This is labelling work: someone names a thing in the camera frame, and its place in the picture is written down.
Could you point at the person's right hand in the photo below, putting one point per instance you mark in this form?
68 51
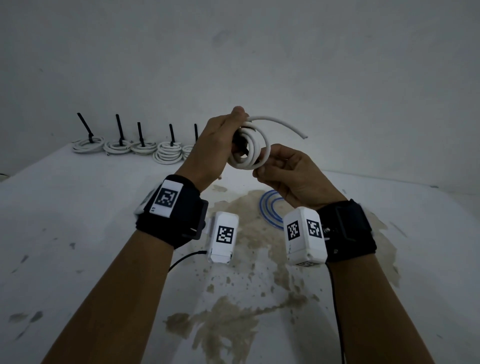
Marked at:
300 180

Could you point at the person's left hand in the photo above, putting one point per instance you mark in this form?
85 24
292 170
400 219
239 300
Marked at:
210 150

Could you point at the person's left forearm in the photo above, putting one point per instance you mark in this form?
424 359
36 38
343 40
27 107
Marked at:
112 303

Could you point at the person's right forearm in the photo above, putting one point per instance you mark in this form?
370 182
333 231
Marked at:
378 315

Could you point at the white checkered marker tag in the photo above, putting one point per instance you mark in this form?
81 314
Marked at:
165 198

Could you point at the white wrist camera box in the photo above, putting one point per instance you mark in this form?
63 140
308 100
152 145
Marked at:
303 251
223 251

